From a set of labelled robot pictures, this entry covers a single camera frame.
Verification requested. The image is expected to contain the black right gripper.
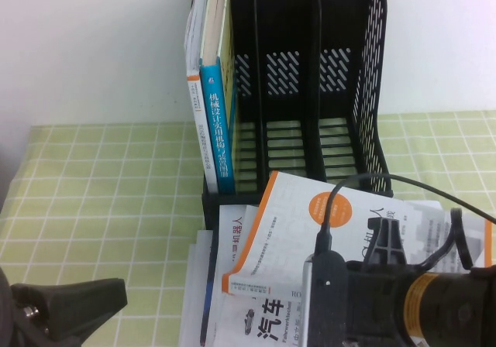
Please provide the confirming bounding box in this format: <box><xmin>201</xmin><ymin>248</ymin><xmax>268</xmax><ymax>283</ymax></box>
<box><xmin>343</xmin><ymin>218</ymin><xmax>412</xmax><ymax>347</ymax></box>

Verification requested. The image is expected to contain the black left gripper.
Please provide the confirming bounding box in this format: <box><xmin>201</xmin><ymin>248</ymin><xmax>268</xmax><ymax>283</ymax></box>
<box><xmin>0</xmin><ymin>266</ymin><xmax>129</xmax><ymax>347</ymax></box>

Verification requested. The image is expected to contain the white orange ROS book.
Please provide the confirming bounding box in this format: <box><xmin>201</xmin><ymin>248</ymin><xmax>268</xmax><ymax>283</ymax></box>
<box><xmin>221</xmin><ymin>170</ymin><xmax>495</xmax><ymax>298</ymax></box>

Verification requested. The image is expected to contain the plain white book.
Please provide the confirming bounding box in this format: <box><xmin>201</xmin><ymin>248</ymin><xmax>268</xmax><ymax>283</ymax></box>
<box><xmin>177</xmin><ymin>229</ymin><xmax>214</xmax><ymax>347</ymax></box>

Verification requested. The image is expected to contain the black plastic book holder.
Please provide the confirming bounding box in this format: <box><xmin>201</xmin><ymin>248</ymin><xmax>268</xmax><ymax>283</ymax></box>
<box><xmin>192</xmin><ymin>0</ymin><xmax>394</xmax><ymax>232</ymax></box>

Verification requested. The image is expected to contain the dark blue spine book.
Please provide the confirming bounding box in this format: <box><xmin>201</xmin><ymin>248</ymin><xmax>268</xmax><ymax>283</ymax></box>
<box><xmin>198</xmin><ymin>229</ymin><xmax>219</xmax><ymax>345</ymax></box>

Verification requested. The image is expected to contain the white robot book with photo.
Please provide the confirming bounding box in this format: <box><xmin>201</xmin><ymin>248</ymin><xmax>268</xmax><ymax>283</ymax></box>
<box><xmin>215</xmin><ymin>198</ymin><xmax>445</xmax><ymax>278</ymax></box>

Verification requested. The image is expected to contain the white car suspension book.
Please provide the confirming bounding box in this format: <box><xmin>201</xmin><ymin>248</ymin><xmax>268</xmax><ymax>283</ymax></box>
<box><xmin>205</xmin><ymin>204</ymin><xmax>311</xmax><ymax>347</ymax></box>

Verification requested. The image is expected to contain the blue spine mechanical design book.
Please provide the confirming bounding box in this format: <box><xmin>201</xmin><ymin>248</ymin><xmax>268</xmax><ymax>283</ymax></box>
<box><xmin>198</xmin><ymin>0</ymin><xmax>238</xmax><ymax>195</ymax></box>

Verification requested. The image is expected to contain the thin white orange-banded book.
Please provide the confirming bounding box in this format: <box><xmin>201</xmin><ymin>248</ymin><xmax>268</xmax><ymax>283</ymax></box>
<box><xmin>183</xmin><ymin>0</ymin><xmax>220</xmax><ymax>195</ymax></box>

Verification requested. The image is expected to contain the green checked tablecloth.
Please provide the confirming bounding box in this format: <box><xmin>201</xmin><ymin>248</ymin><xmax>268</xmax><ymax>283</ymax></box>
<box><xmin>0</xmin><ymin>109</ymin><xmax>496</xmax><ymax>347</ymax></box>

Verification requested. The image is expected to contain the black camera cable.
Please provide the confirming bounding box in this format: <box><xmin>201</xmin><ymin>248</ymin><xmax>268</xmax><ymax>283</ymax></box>
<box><xmin>313</xmin><ymin>172</ymin><xmax>496</xmax><ymax>256</ymax></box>

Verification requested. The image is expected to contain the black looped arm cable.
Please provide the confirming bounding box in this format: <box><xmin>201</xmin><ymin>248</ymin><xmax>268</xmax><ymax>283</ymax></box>
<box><xmin>418</xmin><ymin>206</ymin><xmax>477</xmax><ymax>273</ymax></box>

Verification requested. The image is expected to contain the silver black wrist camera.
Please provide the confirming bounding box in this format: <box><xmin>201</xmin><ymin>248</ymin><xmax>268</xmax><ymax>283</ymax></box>
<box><xmin>301</xmin><ymin>249</ymin><xmax>349</xmax><ymax>347</ymax></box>

